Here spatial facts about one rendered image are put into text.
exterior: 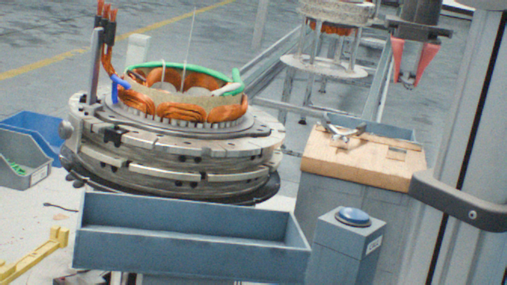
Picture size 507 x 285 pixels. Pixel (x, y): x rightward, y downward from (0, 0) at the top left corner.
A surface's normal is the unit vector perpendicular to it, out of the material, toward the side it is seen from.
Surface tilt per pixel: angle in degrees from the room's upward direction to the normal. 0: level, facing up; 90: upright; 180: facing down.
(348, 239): 90
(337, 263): 90
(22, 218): 0
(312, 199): 90
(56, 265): 0
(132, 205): 90
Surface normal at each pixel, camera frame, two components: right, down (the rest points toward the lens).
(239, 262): 0.15, 0.32
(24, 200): 0.17, -0.94
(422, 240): -0.74, 0.07
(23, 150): -0.20, 0.22
